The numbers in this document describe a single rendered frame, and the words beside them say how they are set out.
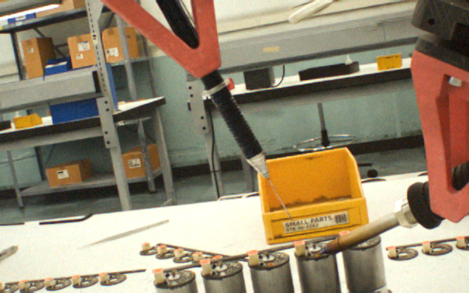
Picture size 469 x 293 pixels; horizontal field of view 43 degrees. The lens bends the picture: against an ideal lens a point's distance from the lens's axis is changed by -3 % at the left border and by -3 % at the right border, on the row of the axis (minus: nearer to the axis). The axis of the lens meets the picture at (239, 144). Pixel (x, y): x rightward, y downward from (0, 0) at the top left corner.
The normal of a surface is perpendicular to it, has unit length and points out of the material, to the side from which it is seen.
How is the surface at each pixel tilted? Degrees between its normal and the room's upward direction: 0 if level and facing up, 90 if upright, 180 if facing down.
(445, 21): 90
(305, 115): 90
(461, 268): 0
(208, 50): 100
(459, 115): 87
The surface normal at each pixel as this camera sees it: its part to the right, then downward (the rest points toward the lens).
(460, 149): -0.62, 0.17
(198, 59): 0.22, 0.28
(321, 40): -0.22, 0.18
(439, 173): -0.66, 0.37
